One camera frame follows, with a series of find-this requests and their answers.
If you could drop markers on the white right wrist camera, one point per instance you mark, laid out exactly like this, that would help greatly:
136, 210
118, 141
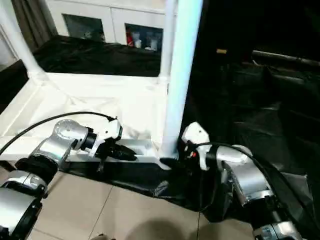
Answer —
196, 137

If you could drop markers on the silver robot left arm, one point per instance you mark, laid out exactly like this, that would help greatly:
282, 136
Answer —
45, 165

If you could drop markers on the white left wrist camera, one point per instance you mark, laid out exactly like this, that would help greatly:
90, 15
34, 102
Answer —
106, 132

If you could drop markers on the white plastic table top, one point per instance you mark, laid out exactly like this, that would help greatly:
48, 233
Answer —
90, 105

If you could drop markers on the white plastic table leg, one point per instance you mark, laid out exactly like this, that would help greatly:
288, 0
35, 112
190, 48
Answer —
168, 35
181, 70
17, 40

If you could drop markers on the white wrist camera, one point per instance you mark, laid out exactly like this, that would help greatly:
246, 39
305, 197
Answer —
196, 137
106, 132

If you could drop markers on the black work mat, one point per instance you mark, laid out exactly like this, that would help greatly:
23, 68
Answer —
260, 120

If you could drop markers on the grey curtain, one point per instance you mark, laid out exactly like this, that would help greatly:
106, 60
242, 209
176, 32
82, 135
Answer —
32, 20

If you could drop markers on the black backdrop cloth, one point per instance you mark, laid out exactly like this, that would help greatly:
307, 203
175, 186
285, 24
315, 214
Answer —
265, 27

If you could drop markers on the white glass-door cabinet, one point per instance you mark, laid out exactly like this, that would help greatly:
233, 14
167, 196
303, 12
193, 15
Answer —
110, 20

